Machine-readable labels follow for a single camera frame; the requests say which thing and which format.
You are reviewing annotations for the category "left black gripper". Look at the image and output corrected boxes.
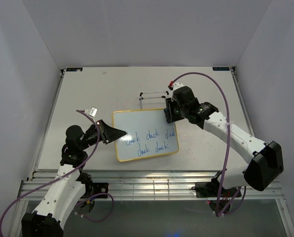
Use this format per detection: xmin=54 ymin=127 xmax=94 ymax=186
xmin=80 ymin=119 xmax=127 ymax=151

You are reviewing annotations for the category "yellow framed whiteboard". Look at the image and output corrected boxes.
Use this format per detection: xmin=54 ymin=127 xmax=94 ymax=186
xmin=112 ymin=109 xmax=179 ymax=162

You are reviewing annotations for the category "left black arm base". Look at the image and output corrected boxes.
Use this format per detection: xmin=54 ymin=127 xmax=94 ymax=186
xmin=75 ymin=183 xmax=109 ymax=214

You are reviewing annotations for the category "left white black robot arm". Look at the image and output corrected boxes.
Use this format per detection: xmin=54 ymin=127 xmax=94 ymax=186
xmin=21 ymin=119 xmax=127 ymax=237

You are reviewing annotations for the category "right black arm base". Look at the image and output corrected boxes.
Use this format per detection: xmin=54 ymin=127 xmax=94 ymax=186
xmin=191 ymin=182 xmax=242 ymax=211

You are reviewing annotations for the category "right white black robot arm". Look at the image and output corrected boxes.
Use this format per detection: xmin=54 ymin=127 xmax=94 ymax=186
xmin=164 ymin=83 xmax=284 ymax=196

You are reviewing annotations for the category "right blue table label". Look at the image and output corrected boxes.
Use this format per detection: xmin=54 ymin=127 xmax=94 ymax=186
xmin=212 ymin=67 xmax=230 ymax=71

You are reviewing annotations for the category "blue table label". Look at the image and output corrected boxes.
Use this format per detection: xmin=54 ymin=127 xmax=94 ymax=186
xmin=66 ymin=68 xmax=83 ymax=72
xmin=212 ymin=67 xmax=230 ymax=71

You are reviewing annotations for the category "left blue table label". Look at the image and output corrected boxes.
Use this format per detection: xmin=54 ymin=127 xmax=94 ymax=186
xmin=66 ymin=68 xmax=83 ymax=72

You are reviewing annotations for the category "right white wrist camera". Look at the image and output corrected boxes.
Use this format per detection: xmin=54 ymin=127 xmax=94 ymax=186
xmin=168 ymin=81 xmax=184 ymax=92

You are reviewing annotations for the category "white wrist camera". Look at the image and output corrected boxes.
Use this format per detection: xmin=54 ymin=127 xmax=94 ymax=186
xmin=168 ymin=81 xmax=184 ymax=92
xmin=84 ymin=107 xmax=98 ymax=118

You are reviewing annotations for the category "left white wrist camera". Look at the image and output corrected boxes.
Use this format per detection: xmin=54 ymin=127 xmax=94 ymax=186
xmin=84 ymin=107 xmax=98 ymax=118

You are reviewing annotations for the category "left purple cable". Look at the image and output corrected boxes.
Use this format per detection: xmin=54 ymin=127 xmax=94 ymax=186
xmin=0 ymin=108 xmax=115 ymax=237

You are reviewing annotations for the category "black wire whiteboard stand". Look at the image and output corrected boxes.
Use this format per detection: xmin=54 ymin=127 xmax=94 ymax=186
xmin=139 ymin=90 xmax=169 ymax=110

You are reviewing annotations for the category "aluminium rail frame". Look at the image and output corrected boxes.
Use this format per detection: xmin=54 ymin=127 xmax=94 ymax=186
xmin=19 ymin=67 xmax=294 ymax=237

